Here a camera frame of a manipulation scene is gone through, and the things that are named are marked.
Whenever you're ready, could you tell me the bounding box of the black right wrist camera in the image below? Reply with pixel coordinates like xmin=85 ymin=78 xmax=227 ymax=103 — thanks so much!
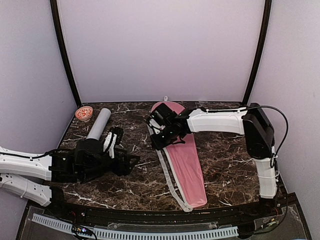
xmin=148 ymin=102 xmax=177 ymax=127

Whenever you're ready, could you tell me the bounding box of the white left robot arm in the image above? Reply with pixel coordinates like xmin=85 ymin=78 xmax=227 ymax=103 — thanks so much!
xmin=0 ymin=127 xmax=141 ymax=218

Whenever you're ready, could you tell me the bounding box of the black frame post left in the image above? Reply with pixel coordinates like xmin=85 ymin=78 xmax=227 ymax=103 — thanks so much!
xmin=49 ymin=0 xmax=82 ymax=107

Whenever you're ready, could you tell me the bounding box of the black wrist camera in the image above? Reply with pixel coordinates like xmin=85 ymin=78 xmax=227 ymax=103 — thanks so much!
xmin=148 ymin=102 xmax=177 ymax=127
xmin=74 ymin=138 xmax=104 ymax=161

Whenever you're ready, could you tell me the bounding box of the black table front rail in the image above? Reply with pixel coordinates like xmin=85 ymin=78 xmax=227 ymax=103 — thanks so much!
xmin=55 ymin=203 xmax=281 ymax=230

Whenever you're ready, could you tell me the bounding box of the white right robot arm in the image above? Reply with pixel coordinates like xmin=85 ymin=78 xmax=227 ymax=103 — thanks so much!
xmin=146 ymin=102 xmax=280 ymax=217

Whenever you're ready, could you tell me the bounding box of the white shuttlecock tube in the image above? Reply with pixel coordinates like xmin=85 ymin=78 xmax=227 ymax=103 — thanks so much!
xmin=86 ymin=108 xmax=111 ymax=141

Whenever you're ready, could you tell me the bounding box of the pink racket bag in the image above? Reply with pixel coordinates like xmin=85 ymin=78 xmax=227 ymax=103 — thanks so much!
xmin=146 ymin=99 xmax=207 ymax=212

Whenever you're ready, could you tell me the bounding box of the black frame post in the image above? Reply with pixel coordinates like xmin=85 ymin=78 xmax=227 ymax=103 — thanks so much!
xmin=241 ymin=0 xmax=272 ymax=106
xmin=49 ymin=0 xmax=82 ymax=107

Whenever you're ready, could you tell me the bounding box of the white cable duct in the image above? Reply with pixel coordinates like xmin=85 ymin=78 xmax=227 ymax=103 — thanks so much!
xmin=31 ymin=213 xmax=239 ymax=240

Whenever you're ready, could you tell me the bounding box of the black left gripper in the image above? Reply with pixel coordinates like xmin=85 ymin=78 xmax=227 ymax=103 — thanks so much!
xmin=80 ymin=148 xmax=141 ymax=181

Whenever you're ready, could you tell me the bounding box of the red patterned bowl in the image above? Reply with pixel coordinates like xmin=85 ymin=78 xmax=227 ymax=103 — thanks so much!
xmin=74 ymin=106 xmax=94 ymax=122

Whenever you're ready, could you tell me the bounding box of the black frame post right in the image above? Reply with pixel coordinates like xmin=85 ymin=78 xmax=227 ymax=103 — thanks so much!
xmin=241 ymin=0 xmax=272 ymax=106

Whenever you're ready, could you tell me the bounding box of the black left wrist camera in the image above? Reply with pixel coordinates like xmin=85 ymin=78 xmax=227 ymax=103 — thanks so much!
xmin=74 ymin=138 xmax=104 ymax=161

